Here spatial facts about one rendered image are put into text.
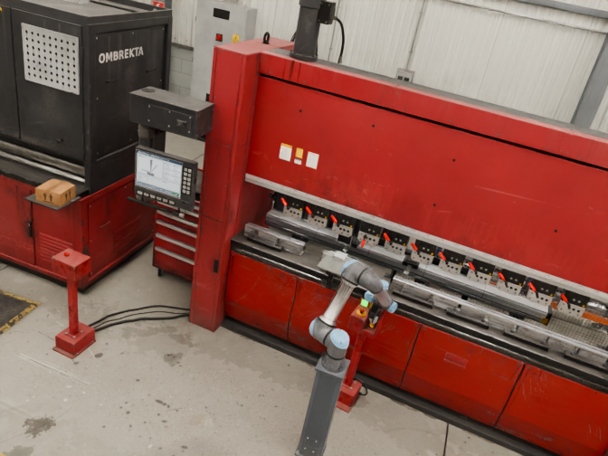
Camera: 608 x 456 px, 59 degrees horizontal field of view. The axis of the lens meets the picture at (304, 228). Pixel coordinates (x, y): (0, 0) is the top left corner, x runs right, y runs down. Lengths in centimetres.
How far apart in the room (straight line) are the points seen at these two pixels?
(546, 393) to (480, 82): 462
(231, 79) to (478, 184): 175
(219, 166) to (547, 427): 296
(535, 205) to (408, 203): 79
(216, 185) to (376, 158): 119
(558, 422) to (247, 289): 245
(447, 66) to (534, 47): 107
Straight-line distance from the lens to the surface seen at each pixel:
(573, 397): 419
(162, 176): 381
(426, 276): 423
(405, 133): 359
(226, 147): 387
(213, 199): 407
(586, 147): 352
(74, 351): 446
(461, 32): 764
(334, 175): 381
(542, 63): 770
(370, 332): 385
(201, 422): 400
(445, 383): 424
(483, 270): 383
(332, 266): 388
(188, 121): 360
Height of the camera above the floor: 300
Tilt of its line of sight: 28 degrees down
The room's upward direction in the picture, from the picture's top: 11 degrees clockwise
